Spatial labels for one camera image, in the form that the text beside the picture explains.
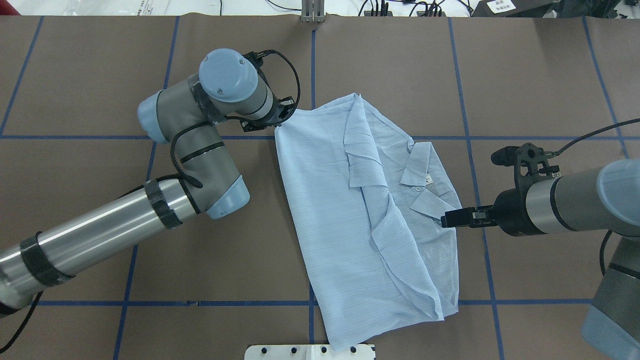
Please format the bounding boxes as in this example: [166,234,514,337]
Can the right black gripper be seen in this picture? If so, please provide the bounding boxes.
[439,142,560,237]

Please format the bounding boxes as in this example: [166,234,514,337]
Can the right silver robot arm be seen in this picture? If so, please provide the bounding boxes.
[445,140,639,360]

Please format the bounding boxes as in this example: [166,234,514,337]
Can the black braided right cable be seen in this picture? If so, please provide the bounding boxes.
[545,118,640,157]

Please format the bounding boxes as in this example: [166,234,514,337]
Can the aluminium frame post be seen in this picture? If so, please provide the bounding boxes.
[301,0,326,23]

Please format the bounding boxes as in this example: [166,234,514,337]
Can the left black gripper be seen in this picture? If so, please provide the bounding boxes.
[240,50,297,133]

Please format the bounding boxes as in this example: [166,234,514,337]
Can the light blue button shirt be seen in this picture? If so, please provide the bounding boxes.
[275,93,461,351]

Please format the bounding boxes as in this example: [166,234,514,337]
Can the white camera mast base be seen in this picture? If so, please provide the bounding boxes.
[244,344,377,360]

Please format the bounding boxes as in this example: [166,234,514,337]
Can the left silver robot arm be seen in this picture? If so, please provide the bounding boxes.
[0,48,300,317]

